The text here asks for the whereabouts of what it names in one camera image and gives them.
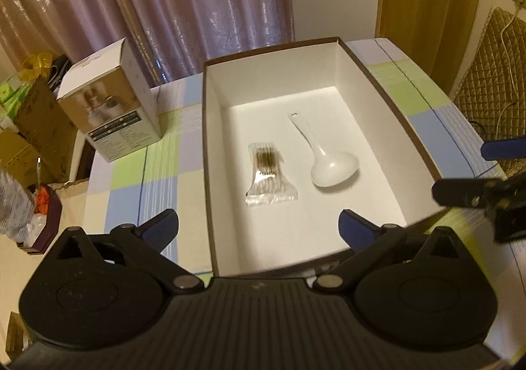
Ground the quilted gold chair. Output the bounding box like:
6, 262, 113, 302
451, 8, 525, 178

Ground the clear packet of toothpicks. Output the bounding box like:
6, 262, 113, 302
245, 143, 299, 206

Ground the brown cardboard storage box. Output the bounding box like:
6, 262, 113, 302
203, 37, 441, 277

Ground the brown cardboard boxes pile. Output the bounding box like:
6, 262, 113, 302
1, 79, 78, 187

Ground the white product carton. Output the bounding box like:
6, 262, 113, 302
57, 38, 162, 162

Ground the purple curtain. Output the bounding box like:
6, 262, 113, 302
1, 0, 294, 86

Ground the white power cable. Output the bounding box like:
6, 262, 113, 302
494, 1, 526, 140

